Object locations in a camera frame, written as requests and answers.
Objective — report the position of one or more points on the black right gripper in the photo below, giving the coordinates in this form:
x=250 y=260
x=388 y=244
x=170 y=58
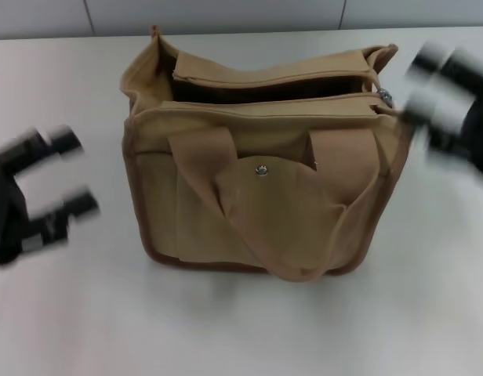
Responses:
x=476 y=133

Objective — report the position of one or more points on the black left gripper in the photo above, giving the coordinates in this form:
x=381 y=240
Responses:
x=6 y=211

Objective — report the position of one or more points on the silver metal zipper pull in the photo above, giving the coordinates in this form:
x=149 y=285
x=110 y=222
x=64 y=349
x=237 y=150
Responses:
x=384 y=96

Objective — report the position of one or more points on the khaki canvas food bag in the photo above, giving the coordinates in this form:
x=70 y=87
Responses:
x=257 y=188

